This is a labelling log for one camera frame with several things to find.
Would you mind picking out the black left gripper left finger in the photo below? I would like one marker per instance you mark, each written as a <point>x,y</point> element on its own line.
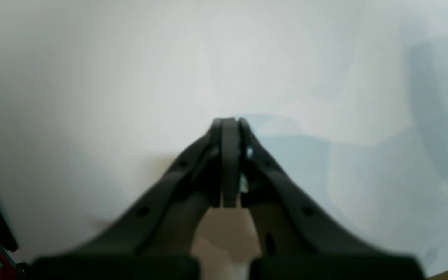
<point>153,239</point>

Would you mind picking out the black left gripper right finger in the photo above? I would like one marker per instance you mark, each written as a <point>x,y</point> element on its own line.
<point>298,239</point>

